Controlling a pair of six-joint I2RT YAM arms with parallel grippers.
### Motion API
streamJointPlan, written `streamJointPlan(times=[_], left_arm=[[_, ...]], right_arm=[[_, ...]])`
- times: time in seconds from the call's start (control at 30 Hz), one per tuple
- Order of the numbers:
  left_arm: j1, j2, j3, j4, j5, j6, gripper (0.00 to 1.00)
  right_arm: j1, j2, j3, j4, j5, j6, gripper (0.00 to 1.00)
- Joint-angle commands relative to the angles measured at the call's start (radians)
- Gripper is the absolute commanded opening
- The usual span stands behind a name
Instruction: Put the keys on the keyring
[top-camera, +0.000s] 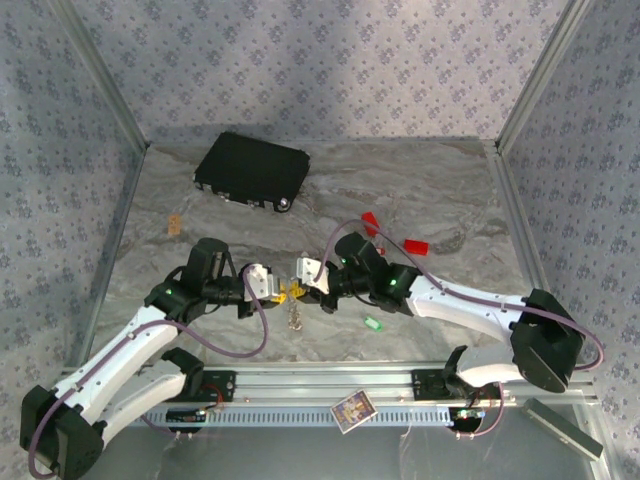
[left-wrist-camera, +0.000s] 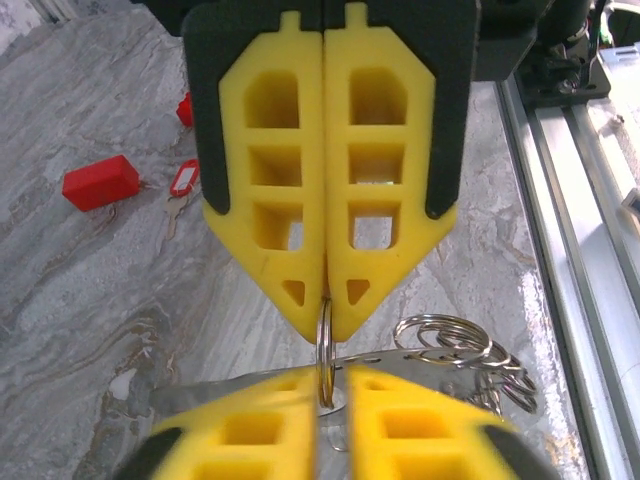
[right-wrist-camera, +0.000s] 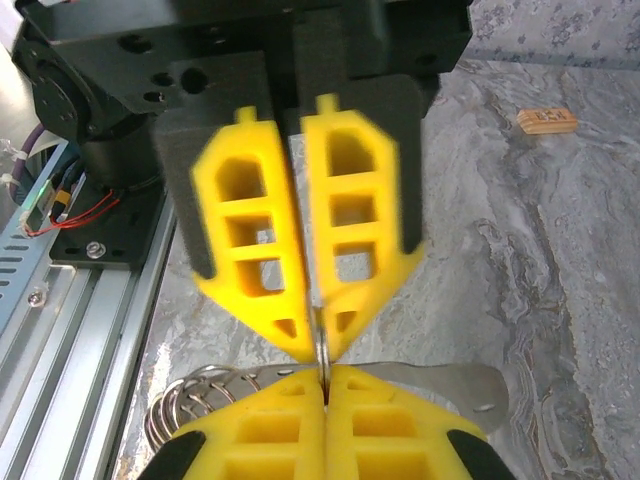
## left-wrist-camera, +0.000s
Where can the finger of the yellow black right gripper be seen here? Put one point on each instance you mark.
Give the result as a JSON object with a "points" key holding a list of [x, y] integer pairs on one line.
{"points": [[415, 240], [235, 235]]}

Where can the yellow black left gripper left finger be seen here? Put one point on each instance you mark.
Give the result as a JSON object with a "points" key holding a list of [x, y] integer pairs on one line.
{"points": [[240, 440]]}

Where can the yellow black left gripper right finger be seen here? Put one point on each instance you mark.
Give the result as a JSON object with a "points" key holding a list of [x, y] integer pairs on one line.
{"points": [[425, 445]]}

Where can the silver key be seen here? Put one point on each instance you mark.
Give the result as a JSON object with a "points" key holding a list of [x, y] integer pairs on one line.
{"points": [[175, 215]]}

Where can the red plastic key tag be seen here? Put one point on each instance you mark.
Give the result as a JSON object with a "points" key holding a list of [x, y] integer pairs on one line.
{"points": [[184, 177]]}

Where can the silver split keyring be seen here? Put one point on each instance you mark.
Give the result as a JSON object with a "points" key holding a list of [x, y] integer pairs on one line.
{"points": [[331, 330]]}

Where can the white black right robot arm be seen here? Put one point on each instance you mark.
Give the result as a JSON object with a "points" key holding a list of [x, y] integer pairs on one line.
{"points": [[560, 45]]}

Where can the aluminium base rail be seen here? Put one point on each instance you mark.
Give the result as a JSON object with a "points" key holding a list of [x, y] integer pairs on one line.
{"points": [[575, 250]]}

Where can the aluminium frame post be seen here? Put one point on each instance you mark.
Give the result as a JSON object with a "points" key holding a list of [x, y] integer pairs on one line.
{"points": [[50, 9]]}

